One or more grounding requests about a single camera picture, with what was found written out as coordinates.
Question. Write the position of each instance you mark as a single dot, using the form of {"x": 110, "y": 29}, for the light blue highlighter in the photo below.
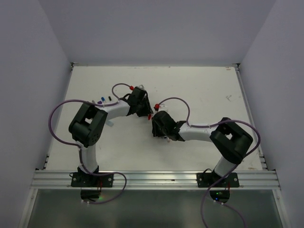
{"x": 109, "y": 123}

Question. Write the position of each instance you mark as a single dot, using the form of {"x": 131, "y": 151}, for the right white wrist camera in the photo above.
{"x": 163, "y": 107}

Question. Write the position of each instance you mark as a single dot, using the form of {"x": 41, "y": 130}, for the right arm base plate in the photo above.
{"x": 206, "y": 179}

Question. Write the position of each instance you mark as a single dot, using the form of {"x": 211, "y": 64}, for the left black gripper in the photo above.
{"x": 147, "y": 110}

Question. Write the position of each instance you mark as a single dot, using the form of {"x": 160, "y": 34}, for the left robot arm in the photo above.
{"x": 88, "y": 123}

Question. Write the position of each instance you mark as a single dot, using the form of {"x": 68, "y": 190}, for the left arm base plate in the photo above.
{"x": 92, "y": 179}

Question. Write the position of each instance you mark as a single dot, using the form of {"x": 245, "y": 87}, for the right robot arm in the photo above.
{"x": 230, "y": 139}

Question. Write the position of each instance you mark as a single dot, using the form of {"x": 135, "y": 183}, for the aluminium front rail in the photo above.
{"x": 158, "y": 180}

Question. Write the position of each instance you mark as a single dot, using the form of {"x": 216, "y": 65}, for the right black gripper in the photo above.
{"x": 156, "y": 132}

